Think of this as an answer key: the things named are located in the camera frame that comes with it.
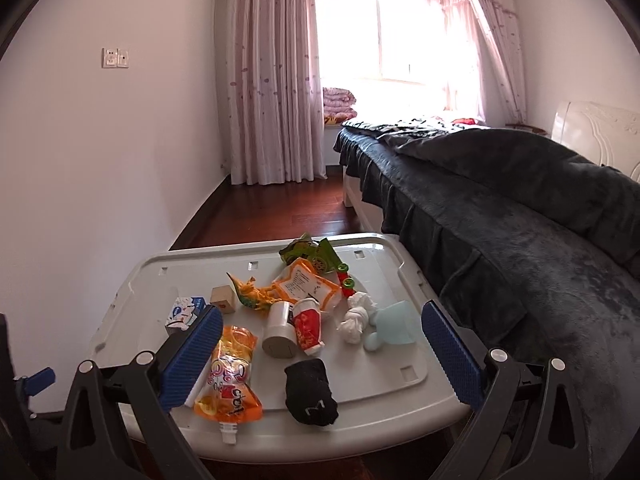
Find blue white milk carton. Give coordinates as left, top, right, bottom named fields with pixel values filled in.
left=165, top=296, right=208, bottom=337

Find white paper cup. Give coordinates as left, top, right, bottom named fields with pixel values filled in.
left=261, top=300, right=293, bottom=358

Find red green toy car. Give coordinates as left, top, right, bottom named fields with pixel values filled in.
left=336, top=262, right=357, bottom=296

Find orange white snack packet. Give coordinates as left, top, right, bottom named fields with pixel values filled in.
left=272, top=257, right=343, bottom=321

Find pink patterned curtain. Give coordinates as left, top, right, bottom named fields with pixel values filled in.
left=457, top=0, right=528, bottom=126
left=225, top=0, right=328, bottom=186

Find green snack bag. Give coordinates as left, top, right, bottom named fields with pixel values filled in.
left=279, top=234, right=346, bottom=273

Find orange drink pouch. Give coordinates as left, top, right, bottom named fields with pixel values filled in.
left=194, top=325, right=264, bottom=445

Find black white patterned cloth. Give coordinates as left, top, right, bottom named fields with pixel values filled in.
left=385, top=115, right=453, bottom=133

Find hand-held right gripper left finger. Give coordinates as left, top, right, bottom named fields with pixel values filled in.
left=59, top=304, right=224, bottom=480

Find black sock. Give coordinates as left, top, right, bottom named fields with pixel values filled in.
left=284, top=359, right=340, bottom=428

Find light blue plastic scoop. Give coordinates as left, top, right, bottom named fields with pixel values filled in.
left=363, top=301, right=420, bottom=352

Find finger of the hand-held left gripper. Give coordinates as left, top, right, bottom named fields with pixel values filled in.
left=14, top=367, right=56, bottom=408

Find white plastic storage lid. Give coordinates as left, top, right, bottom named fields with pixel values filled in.
left=90, top=232, right=473, bottom=463

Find bed with dark blanket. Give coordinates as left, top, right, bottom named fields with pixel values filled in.
left=334, top=117, right=640, bottom=480

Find folded pink quilts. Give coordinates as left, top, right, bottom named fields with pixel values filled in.
left=322, top=86, right=358, bottom=127

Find wooden block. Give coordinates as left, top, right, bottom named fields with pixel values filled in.
left=210, top=285, right=236, bottom=313

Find white headboard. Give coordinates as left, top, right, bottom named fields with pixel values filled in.
left=547, top=100, right=640, bottom=183

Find orange green dinosaur toy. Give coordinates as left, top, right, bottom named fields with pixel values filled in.
left=226, top=272, right=281, bottom=313

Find bright window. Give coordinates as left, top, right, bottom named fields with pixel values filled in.
left=312, top=0, right=483, bottom=123

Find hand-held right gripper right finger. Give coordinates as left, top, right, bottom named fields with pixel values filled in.
left=421, top=299, right=588, bottom=480

